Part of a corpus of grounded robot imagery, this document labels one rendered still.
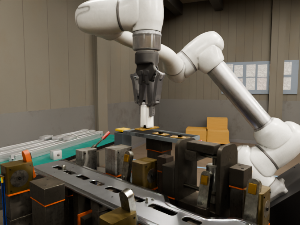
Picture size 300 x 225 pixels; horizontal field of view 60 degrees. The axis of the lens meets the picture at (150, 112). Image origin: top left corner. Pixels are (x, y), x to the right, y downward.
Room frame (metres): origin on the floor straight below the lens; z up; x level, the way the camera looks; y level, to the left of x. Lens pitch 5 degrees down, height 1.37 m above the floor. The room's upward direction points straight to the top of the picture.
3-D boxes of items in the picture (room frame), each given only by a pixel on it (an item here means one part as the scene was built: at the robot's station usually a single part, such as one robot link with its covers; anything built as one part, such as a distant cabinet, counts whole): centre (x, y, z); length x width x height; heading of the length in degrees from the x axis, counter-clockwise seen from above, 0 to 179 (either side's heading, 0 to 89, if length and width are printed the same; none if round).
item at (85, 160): (1.36, 0.33, 0.88); 0.12 x 0.07 x 0.36; 138
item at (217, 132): (6.42, -1.42, 0.33); 1.18 x 0.89 x 0.66; 67
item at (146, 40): (0.83, 0.01, 1.52); 0.09 x 0.09 x 0.06
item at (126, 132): (1.23, -0.04, 1.16); 0.37 x 0.14 x 0.02; 48
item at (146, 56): (0.83, 0.01, 1.45); 0.08 x 0.07 x 0.09; 48
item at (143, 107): (0.84, 0.02, 1.29); 0.03 x 0.01 x 0.07; 138
